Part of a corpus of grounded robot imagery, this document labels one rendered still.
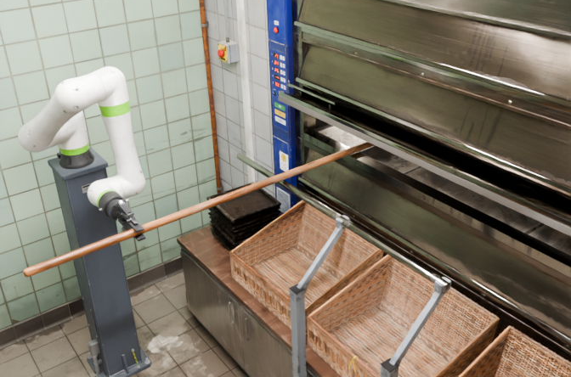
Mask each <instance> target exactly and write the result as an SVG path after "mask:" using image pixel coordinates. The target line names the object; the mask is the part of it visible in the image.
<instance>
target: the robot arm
mask: <svg viewBox="0 0 571 377"><path fill-rule="evenodd" d="M97 103H98V104H99V109H100V112H101V115H102V116H101V117H102V120H103V122H104V124H105V128H106V131H107V133H108V136H109V139H110V144H111V147H112V150H113V154H114V158H115V163H116V169H117V175H116V176H114V177H109V178H106V179H101V180H98V181H95V182H94V183H92V184H91V185H90V186H89V188H88V199H89V201H90V202H91V203H92V204H93V205H95V206H97V207H98V208H99V210H100V211H102V212H103V213H104V214H105V215H106V216H107V217H109V218H112V219H113V220H116V221H118V222H120V224H121V225H122V232H125V231H127V230H129V229H132V228H133V229H134V230H135V231H136V232H140V231H143V230H144V227H143V226H142V225H141V224H140V223H139V222H138V221H137V220H135V217H134V216H133V215H134V213H133V211H132V210H131V209H130V208H129V207H128V206H127V204H126V202H128V199H127V200H125V199H126V198H128V197H132V196H135V195H138V194H140V193H141V192H142V191H143V190H144V187H145V178H144V174H143V172H142V169H141V166H140V163H139V157H138V153H137V150H136V145H135V141H134V136H133V122H132V110H131V109H130V103H129V97H128V91H127V83H126V79H125V76H124V75H123V74H122V72H121V71H120V70H118V69H117V68H115V67H111V66H106V67H103V68H101V69H99V70H96V71H94V72H92V73H90V74H87V75H85V76H79V77H76V78H71V79H67V80H64V81H62V82H61V83H60V84H59V85H58V86H57V87H56V89H55V91H54V94H53V96H52V98H51V99H50V100H49V101H48V103H47V104H46V106H45V107H44V108H43V109H42V111H41V112H40V113H39V114H38V115H36V116H35V117H34V118H33V119H31V120H30V121H28V122H27V123H26V124H25V125H23V126H22V127H21V129H20V131H19V135H18V138H19V142H20V145H21V146H22V147H23V148H24V149H26V150H28V151H30V152H35V153H36V152H41V151H44V150H45V149H49V148H51V147H53V146H55V145H58V147H59V153H57V157H58V158H59V159H60V160H59V164H60V166H61V167H63V168H65V169H79V168H83V167H85V166H89V165H90V164H92V163H93V162H94V155H93V154H92V152H91V151H90V149H89V140H88V131H87V127H86V122H85V118H84V114H83V112H82V111H83V110H85V109H86V108H88V107H89V106H91V105H93V104H97Z"/></svg>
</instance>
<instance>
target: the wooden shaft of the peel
mask: <svg viewBox="0 0 571 377"><path fill-rule="evenodd" d="M372 146H374V144H372V143H368V142H364V143H361V144H358V145H355V146H353V147H351V148H348V149H345V150H342V151H339V152H337V153H335V154H332V155H328V156H326V157H324V158H321V159H318V160H315V161H312V162H310V163H308V164H305V165H302V166H299V167H296V168H294V169H291V170H289V171H287V172H282V173H281V174H278V175H275V176H273V177H269V178H267V179H264V180H262V181H259V182H257V183H253V184H251V185H248V186H245V187H244V188H239V189H237V190H235V191H232V192H230V193H227V194H224V195H221V196H218V197H216V198H214V199H211V200H208V201H205V202H202V203H200V204H198V205H194V206H191V207H189V208H187V209H184V210H181V211H178V212H175V213H173V214H171V215H168V216H165V217H162V218H159V219H157V220H154V221H152V222H148V223H146V224H144V225H142V226H143V227H144V230H143V231H140V232H136V231H135V230H134V229H133V228H132V229H129V230H127V231H125V232H122V233H120V234H116V235H114V236H111V237H109V238H107V239H102V240H100V241H98V242H95V243H92V244H90V245H86V246H84V247H82V248H79V249H77V250H73V251H71V252H68V253H65V254H64V255H61V256H56V257H55V258H52V259H49V260H47V261H45V262H41V263H38V264H36V265H34V266H31V267H28V268H26V269H24V275H25V276H26V277H30V276H32V275H35V274H37V273H41V272H43V271H46V270H49V269H50V268H53V267H57V266H59V265H61V264H64V263H67V262H70V261H73V260H75V259H77V258H79V257H82V256H85V255H88V254H91V253H93V252H95V251H97V250H102V249H104V248H106V247H109V246H111V245H114V244H117V243H120V242H122V241H124V240H127V239H131V238H132V237H135V236H138V235H140V234H144V233H146V232H149V231H151V230H153V229H156V228H159V227H162V226H164V225H167V224H169V223H171V222H175V221H177V220H180V219H182V218H185V217H188V216H191V215H193V214H195V213H198V212H200V211H204V210H206V209H209V208H211V207H214V206H216V205H220V204H222V203H224V202H227V201H229V200H233V199H235V198H238V197H241V196H242V195H245V194H249V193H251V192H253V191H256V190H259V189H262V188H265V187H267V186H269V185H271V184H274V183H277V182H280V181H283V180H285V179H287V178H289V177H294V176H296V175H298V174H301V173H303V172H306V171H309V170H312V169H314V168H316V167H319V166H323V165H324V164H327V163H330V162H332V161H334V160H338V159H341V158H343V157H345V156H348V155H351V154H354V153H356V152H359V151H361V150H363V149H367V148H369V147H372Z"/></svg>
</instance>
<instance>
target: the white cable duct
mask: <svg viewBox="0 0 571 377"><path fill-rule="evenodd" d="M236 9H237V22H238V34H239V47H240V71H241V84H242V97H243V109H244V122H245V134H246V157H248V158H250V159H251V160H253V161H254V158H253V144H252V118H251V104H250V91H249V77H248V64H247V50H246V23H245V10H244V0H236ZM247 170H248V183H253V182H255V172H254V169H253V168H251V167H250V166H248V165H247Z"/></svg>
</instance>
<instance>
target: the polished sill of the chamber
mask: <svg viewBox="0 0 571 377"><path fill-rule="evenodd" d="M304 140H306V141H307V142H309V143H311V144H313V145H315V146H317V147H319V148H321V149H323V150H325V151H327V152H329V153H330V154H335V153H337V152H339V151H342V150H345V149H348V148H350V147H348V146H346V145H344V144H342V143H339V142H337V141H336V140H334V139H332V138H329V137H327V136H326V135H324V134H322V133H320V132H317V131H315V130H311V131H308V132H305V133H304ZM341 159H342V160H345V161H346V162H348V163H350V164H352V165H353V166H356V167H358V168H359V169H361V170H363V171H365V172H368V173H369V174H371V175H373V176H374V177H377V178H379V179H381V180H382V181H384V182H386V183H389V184H391V185H393V186H394V187H396V188H397V189H400V190H402V191H404V192H405V193H407V194H410V195H412V196H414V197H416V198H417V199H419V200H421V201H423V202H425V203H427V204H429V205H431V206H433V207H435V208H437V209H439V210H441V211H442V212H444V213H446V214H448V215H450V216H452V217H454V218H456V219H458V220H460V221H462V222H464V223H465V224H467V225H469V226H471V227H473V228H475V229H477V230H479V231H481V232H483V233H485V234H487V235H488V236H490V237H492V238H494V239H497V240H499V241H500V242H502V243H504V244H506V245H508V246H510V247H512V248H513V249H515V250H518V251H520V252H522V253H523V254H525V255H527V256H530V257H531V258H533V259H535V260H536V261H538V262H541V263H543V264H545V265H547V266H548V267H551V268H553V269H554V270H556V271H558V272H559V273H562V274H564V275H566V276H568V277H570V278H571V255H569V254H567V253H565V252H562V251H560V250H558V249H556V248H554V247H552V246H550V245H548V244H546V243H544V242H542V241H540V240H538V239H536V238H534V237H532V236H530V235H528V234H526V233H524V232H522V231H519V230H517V229H515V228H513V227H511V226H509V225H507V224H505V223H503V222H501V221H499V220H497V219H495V218H493V217H491V216H489V215H487V214H485V213H483V212H481V211H479V210H476V209H474V208H472V207H470V206H469V205H466V204H464V203H462V202H460V201H459V200H456V199H454V198H452V197H450V196H448V195H447V194H444V193H442V192H440V191H438V190H436V189H435V188H431V187H429V186H427V185H426V184H424V183H421V182H419V181H417V180H415V179H414V178H412V177H409V176H407V175H405V174H403V173H402V172H399V171H397V170H395V169H393V168H391V167H389V166H386V165H384V164H382V163H381V162H379V161H377V160H374V159H372V158H370V157H369V156H367V155H364V154H362V153H360V152H356V153H354V154H351V155H348V156H345V157H343V158H341Z"/></svg>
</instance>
